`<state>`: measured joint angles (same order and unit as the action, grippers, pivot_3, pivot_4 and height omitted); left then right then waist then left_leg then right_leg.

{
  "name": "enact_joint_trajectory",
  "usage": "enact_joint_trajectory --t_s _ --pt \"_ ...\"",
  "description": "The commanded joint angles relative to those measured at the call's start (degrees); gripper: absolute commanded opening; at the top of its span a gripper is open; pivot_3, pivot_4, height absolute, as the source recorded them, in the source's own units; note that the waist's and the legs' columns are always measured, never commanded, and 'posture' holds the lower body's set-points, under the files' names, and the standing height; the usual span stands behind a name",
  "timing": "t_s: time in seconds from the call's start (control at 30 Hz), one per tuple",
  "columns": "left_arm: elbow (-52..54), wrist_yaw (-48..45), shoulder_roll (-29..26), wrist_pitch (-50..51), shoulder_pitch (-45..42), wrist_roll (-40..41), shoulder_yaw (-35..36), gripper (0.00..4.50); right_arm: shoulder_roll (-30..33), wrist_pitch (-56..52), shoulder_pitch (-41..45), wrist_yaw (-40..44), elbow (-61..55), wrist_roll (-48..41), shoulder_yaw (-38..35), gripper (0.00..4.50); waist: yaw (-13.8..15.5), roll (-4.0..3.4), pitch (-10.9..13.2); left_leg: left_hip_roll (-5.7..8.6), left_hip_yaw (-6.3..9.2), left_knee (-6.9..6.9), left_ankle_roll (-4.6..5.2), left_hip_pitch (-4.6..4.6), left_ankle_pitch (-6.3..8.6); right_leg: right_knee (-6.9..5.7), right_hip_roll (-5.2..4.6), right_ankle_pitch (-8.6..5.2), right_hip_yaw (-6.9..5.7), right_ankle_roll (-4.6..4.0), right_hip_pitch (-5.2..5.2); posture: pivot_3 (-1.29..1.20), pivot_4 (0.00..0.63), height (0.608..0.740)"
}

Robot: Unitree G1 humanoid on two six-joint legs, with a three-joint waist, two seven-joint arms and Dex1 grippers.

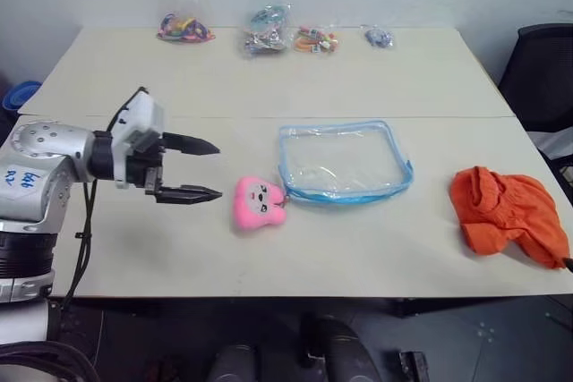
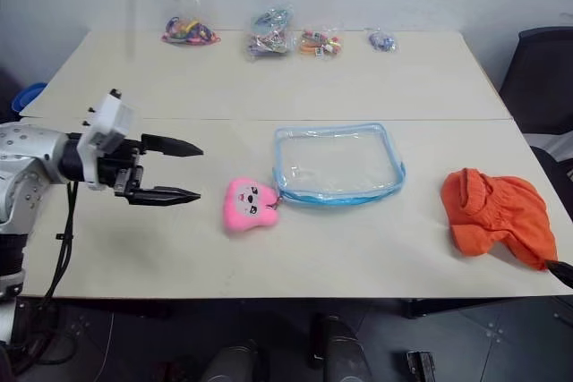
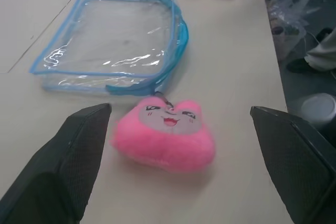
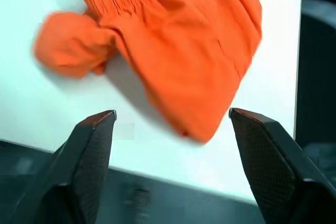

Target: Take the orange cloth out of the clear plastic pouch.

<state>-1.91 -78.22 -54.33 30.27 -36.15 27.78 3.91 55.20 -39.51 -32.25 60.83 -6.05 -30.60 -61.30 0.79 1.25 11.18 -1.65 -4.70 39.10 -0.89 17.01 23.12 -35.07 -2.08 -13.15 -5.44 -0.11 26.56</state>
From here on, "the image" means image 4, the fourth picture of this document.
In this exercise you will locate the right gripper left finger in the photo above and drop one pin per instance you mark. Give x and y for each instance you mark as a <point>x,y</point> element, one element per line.
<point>78,171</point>

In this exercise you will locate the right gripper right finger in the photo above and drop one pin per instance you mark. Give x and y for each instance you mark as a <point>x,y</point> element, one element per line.
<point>275,171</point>

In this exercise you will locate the orange fabric garment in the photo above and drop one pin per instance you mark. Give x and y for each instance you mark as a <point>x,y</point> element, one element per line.
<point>178,51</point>

